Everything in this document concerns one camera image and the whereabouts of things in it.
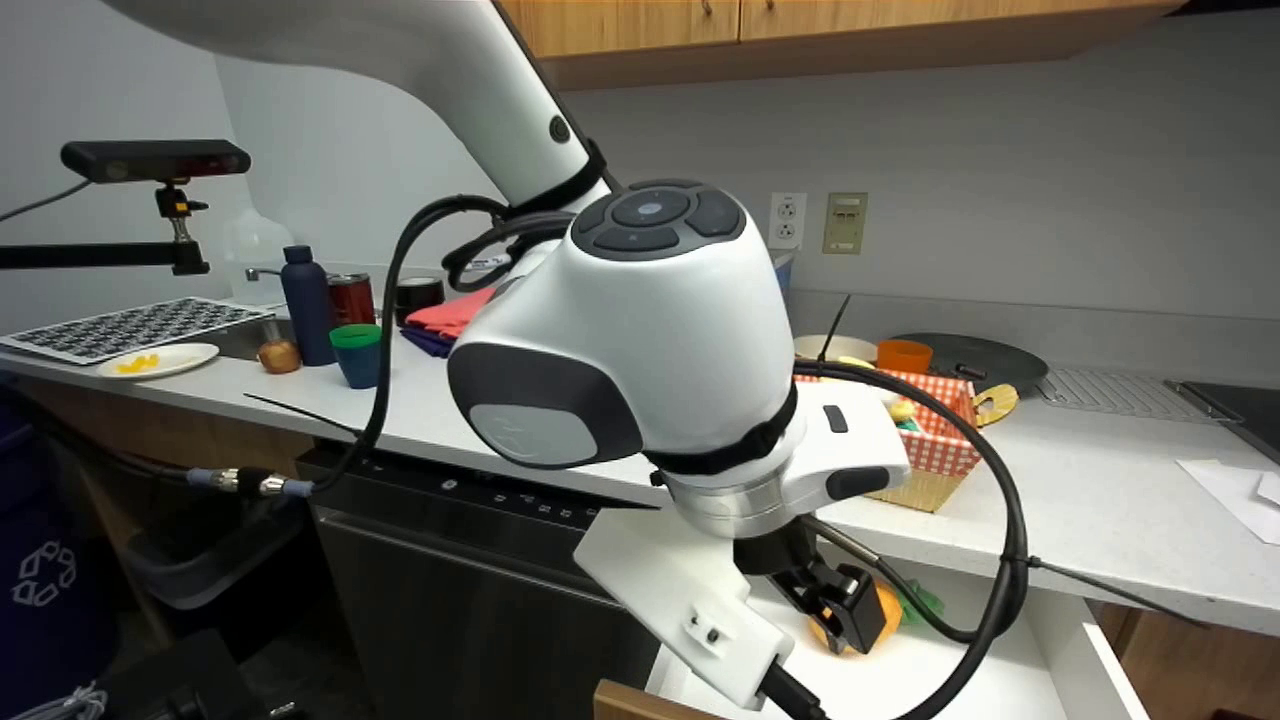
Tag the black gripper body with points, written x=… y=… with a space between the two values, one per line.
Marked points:
x=807 y=567

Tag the pink folded cloth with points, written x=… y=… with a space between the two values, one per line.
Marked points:
x=441 y=325

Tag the black induction cooktop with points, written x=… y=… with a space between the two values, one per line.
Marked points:
x=1251 y=414

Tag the black jar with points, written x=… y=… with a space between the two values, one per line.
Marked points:
x=414 y=295

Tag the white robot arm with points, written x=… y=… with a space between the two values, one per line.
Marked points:
x=651 y=325

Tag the wooden upper cabinet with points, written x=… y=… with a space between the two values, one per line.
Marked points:
x=685 y=43

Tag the white wall outlet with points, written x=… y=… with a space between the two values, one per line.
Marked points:
x=785 y=217

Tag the red can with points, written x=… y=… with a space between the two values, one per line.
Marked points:
x=352 y=297

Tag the white paper sheet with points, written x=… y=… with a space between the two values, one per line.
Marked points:
x=1245 y=493

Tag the grey dish drying rack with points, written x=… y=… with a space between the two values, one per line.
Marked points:
x=110 y=335

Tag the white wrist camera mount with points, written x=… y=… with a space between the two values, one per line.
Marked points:
x=685 y=588

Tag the blue recycling bin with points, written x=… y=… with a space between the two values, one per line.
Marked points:
x=52 y=627

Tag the black camera on stand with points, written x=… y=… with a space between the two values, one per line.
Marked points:
x=116 y=160

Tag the orange pineapple plushie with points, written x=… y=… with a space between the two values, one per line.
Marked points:
x=855 y=617

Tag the orange cup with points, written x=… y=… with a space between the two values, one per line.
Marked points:
x=901 y=356

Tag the beige light switch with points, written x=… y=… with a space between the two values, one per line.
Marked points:
x=845 y=222

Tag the stainless dishwasher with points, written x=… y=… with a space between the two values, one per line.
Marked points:
x=463 y=592

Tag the small brown toy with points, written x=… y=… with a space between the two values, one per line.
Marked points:
x=279 y=356

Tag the red checkered basket box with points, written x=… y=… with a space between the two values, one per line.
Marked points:
x=937 y=455

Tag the white plate with yellow food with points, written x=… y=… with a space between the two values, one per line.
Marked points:
x=161 y=362

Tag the black frying pan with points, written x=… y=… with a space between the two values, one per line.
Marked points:
x=983 y=362

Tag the blue cup green lid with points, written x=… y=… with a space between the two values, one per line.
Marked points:
x=359 y=352

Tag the wooden drawer with white interior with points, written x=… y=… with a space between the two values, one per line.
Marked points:
x=1050 y=667

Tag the dark blue bottle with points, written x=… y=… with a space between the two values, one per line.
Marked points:
x=309 y=306

